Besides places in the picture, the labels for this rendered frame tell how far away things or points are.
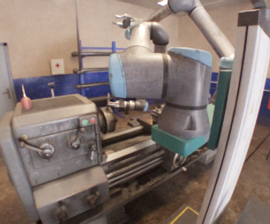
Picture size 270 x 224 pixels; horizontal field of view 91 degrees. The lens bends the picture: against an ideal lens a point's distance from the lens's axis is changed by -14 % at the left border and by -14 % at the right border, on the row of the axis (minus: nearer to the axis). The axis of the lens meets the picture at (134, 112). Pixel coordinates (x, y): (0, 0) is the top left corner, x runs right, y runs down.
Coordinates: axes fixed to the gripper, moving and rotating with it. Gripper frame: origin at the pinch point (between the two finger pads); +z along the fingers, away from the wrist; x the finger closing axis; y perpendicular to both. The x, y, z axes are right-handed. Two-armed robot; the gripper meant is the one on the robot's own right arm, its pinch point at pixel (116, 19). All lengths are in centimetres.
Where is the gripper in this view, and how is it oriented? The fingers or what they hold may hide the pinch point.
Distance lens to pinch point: 152.5
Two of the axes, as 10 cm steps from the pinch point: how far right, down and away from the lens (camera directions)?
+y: 3.8, 8.9, -2.7
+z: -8.2, 1.8, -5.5
